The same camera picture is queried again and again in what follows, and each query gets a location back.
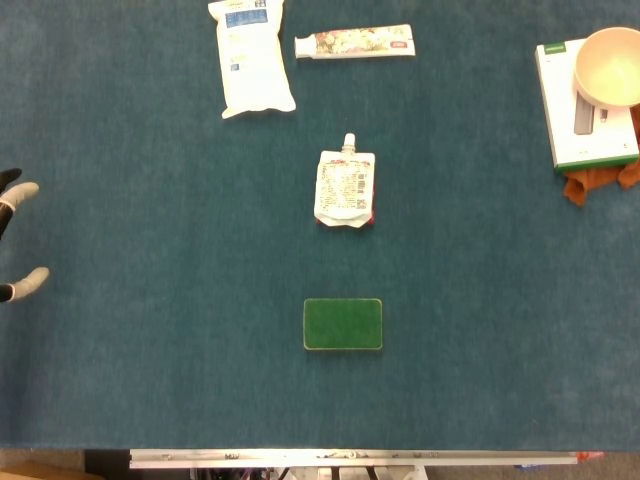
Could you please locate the white spouted drink pouch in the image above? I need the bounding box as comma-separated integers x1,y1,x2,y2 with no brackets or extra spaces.
313,132,377,230

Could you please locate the white refill pouch bag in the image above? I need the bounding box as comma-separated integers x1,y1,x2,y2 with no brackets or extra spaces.
207,0,297,120

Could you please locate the floral toothpaste tube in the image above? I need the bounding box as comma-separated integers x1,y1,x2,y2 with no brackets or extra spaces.
293,23,417,61

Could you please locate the aluminium table edge rail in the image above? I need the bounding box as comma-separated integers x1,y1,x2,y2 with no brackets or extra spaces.
128,448,580,470

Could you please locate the cream plastic bowl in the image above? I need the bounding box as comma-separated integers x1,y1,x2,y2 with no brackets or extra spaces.
572,26,640,108

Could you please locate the white green product box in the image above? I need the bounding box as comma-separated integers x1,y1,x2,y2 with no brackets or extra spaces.
535,37,640,175

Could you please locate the orange cleaning cloth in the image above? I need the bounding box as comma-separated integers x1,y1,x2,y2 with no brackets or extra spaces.
563,105,640,207

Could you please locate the green scouring sponge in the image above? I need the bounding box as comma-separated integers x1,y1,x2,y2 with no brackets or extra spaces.
302,297,384,352

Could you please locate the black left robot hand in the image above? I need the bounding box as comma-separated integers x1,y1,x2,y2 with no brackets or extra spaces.
0,167,51,304

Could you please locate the blue table mat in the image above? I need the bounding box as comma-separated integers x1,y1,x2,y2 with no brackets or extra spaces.
0,0,640,451

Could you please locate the cardboard box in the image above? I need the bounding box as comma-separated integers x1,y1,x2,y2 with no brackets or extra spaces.
0,460,104,480

